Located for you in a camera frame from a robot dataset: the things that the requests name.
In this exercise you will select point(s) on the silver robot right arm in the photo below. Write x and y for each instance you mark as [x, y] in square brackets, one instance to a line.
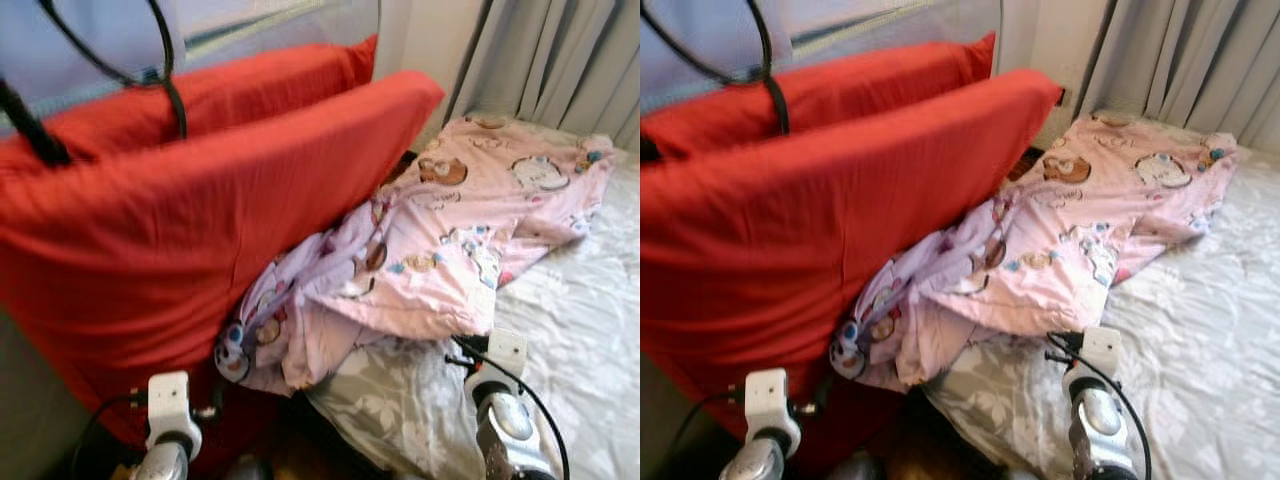
[510, 430]
[1095, 430]

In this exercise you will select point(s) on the pink cartoon print blanket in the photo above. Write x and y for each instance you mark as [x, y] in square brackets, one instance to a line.
[1070, 230]
[450, 230]

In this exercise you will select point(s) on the large red mattress cushion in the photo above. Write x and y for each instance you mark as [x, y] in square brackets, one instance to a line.
[200, 220]
[820, 220]

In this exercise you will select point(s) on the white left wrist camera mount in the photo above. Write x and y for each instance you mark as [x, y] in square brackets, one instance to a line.
[170, 410]
[770, 408]

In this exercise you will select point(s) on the grey floral bed sheet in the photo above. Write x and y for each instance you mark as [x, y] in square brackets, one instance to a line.
[580, 320]
[1200, 320]

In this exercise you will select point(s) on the grey curtain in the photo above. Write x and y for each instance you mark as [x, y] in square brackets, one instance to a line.
[1180, 60]
[560, 60]

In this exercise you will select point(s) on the black pole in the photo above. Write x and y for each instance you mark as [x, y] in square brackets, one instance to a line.
[648, 150]
[30, 125]

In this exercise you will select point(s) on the small red cushion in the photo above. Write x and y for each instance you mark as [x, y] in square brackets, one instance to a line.
[880, 85]
[260, 85]

